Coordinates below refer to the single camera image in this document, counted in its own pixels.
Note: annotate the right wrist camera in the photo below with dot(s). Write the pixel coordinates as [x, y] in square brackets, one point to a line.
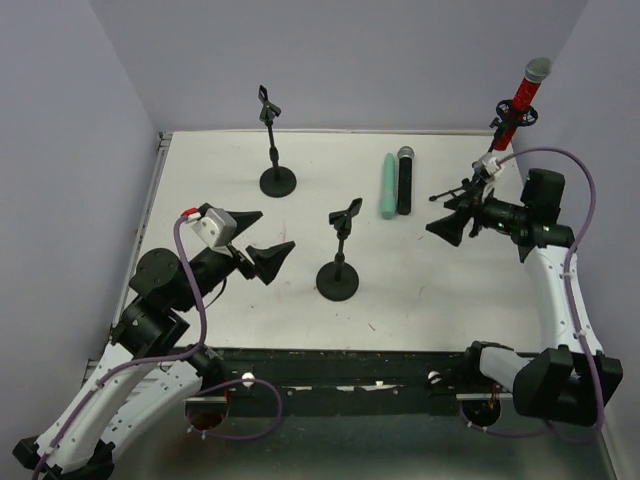
[486, 172]

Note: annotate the teal microphone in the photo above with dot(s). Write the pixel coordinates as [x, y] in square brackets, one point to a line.
[388, 188]

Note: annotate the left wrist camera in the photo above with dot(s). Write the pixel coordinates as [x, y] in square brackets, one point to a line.
[214, 226]

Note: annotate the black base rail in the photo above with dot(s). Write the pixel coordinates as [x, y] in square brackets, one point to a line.
[331, 383]

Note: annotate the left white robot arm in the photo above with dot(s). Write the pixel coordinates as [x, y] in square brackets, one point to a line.
[157, 354]

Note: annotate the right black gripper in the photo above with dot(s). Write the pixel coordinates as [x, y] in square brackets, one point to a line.
[473, 215]

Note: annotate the black microphone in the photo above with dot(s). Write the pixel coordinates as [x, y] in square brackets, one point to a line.
[405, 157]

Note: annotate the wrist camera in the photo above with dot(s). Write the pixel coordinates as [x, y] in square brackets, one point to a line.
[214, 226]
[486, 172]

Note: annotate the red rhinestone microphone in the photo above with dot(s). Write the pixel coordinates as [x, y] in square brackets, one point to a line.
[536, 71]

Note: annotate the black round-base stand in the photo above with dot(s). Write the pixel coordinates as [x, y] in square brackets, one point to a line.
[337, 280]
[276, 181]

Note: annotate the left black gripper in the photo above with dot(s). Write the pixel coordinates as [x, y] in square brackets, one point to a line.
[240, 256]

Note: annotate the black tripod shock-mount stand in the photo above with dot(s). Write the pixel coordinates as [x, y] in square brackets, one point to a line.
[509, 117]

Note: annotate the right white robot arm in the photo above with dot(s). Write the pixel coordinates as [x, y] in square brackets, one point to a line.
[571, 377]

